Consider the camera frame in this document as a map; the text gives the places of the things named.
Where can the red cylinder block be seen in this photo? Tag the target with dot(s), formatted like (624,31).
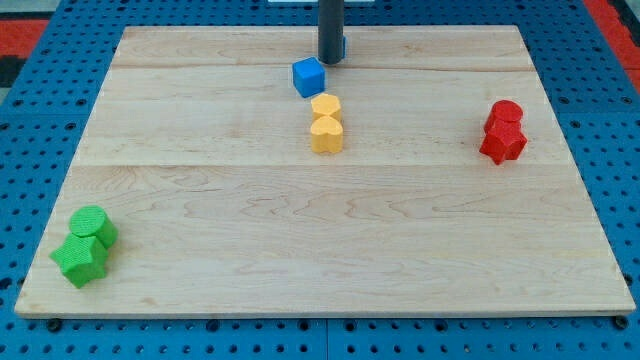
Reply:
(504,111)

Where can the light wooden board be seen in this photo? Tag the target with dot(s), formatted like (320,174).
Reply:
(198,149)

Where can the green star block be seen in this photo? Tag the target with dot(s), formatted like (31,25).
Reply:
(81,259)

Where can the red star block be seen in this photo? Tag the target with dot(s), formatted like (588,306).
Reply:
(503,141)

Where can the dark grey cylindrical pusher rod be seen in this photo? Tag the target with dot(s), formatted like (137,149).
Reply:
(330,31)

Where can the green cylinder block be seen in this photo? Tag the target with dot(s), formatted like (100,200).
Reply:
(92,220)

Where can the yellow hexagon block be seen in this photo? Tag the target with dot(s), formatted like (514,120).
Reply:
(326,105)

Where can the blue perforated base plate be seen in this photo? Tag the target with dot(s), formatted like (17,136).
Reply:
(48,105)

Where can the blue cube block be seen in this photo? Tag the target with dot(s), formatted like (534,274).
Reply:
(308,77)

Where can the yellow heart block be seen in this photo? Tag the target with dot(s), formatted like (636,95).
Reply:
(326,135)

